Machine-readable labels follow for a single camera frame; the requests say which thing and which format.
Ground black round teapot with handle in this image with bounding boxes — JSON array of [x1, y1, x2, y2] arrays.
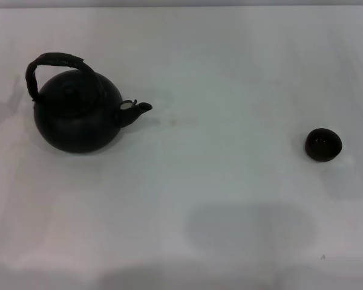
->
[[25, 53, 154, 154]]

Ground small dark teacup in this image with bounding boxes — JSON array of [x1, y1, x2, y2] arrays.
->
[[304, 127, 343, 163]]

